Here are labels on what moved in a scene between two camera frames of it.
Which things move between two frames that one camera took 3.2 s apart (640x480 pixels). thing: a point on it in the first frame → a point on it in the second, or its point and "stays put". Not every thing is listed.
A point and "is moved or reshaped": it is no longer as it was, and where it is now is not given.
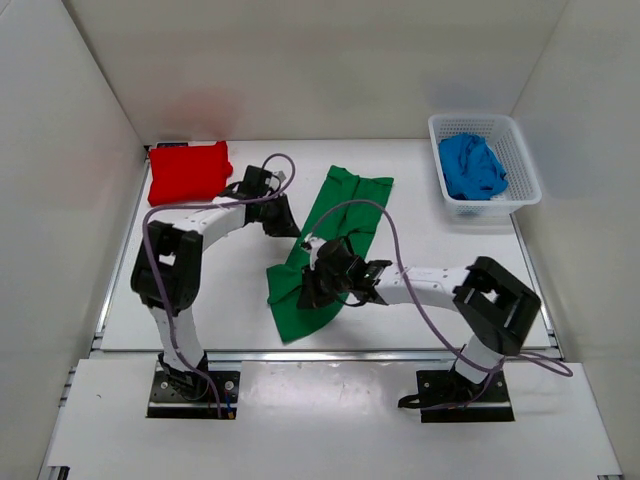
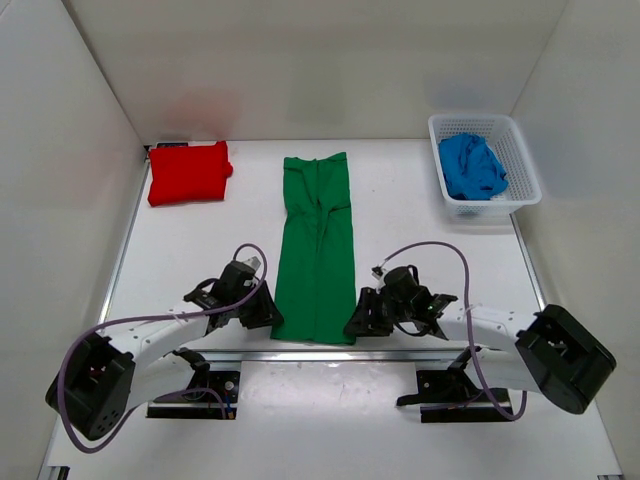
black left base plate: [196, 393] stays put
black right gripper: [310, 297] → [365, 322]
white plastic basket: [504, 135] stays put
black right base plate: [444, 397] stays put
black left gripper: [286, 226] → [267, 311]
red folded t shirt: [187, 173] stays put
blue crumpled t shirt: [470, 167] stays put
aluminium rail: [304, 357] stays put
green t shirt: [346, 205] is moved or reshaped
